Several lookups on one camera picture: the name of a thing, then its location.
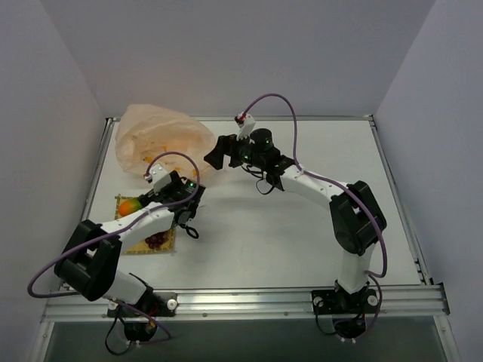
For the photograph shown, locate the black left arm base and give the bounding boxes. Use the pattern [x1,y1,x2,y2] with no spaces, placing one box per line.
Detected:
[104,292,174,357]

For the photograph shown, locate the green fake fruit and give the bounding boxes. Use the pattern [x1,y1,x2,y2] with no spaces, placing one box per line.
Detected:
[118,198,143,217]

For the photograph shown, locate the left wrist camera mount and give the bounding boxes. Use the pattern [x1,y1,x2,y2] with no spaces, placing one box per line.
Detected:
[143,164,171,192]

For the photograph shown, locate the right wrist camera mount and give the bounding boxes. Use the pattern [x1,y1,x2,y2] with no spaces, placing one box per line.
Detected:
[235,113,256,141]

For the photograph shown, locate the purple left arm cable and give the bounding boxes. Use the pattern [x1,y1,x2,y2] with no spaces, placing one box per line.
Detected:
[26,151,203,345]

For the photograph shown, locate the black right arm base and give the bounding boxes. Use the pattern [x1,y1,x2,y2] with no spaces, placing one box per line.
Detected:
[311,287,380,342]

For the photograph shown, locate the yellow woven placemat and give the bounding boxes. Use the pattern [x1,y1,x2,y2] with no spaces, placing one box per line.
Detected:
[112,194,178,256]

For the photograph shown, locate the dark red fake grapes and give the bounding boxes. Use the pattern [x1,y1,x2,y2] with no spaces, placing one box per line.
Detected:
[145,232,170,250]

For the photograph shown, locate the banana print plastic bag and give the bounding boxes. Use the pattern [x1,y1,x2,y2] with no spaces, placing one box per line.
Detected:
[115,104,216,184]

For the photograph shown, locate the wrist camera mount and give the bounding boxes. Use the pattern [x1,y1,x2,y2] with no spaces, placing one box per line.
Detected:
[143,164,171,192]
[235,113,256,141]

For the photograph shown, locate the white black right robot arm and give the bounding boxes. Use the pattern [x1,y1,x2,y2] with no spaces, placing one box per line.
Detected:
[204,128,387,294]

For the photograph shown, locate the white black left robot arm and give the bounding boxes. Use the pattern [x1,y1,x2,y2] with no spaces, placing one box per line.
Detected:
[54,171,205,305]

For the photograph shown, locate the front aluminium mounting rail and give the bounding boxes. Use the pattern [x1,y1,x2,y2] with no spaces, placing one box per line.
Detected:
[42,285,450,322]

